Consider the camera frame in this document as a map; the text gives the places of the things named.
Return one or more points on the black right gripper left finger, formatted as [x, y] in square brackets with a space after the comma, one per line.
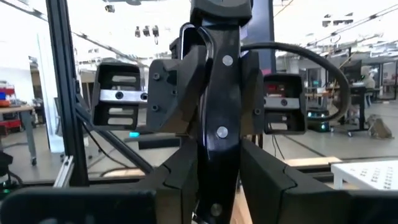
[93, 207]

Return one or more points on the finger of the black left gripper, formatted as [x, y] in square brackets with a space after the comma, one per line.
[253, 93]
[174, 93]

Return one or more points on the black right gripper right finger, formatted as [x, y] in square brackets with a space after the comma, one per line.
[311, 205]

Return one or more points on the black riveted knife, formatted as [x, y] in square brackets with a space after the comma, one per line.
[220, 93]

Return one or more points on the silver aluminium strut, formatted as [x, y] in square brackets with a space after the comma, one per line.
[63, 172]

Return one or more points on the white perforated metal shelf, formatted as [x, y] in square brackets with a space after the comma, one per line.
[367, 174]

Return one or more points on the mobile robot with teal lights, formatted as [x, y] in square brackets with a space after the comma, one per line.
[317, 119]

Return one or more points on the wooden table with bins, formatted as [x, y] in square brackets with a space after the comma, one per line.
[28, 124]

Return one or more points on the black standing desk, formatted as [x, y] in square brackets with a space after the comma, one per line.
[362, 102]

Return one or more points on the black table edge rail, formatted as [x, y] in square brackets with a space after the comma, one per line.
[314, 174]

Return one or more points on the black diagonal frame brace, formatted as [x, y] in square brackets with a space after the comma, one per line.
[118, 143]

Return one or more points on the black frame post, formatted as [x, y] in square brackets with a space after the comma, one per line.
[62, 62]

